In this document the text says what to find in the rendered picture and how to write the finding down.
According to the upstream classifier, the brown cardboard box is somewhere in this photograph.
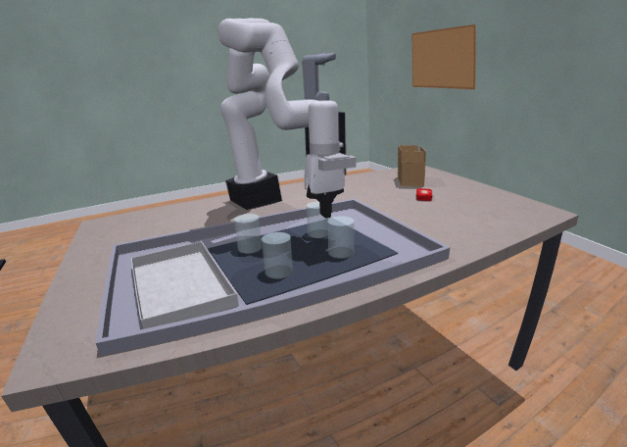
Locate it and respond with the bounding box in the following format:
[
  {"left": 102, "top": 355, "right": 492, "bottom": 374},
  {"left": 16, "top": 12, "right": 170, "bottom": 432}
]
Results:
[{"left": 398, "top": 145, "right": 426, "bottom": 186}]

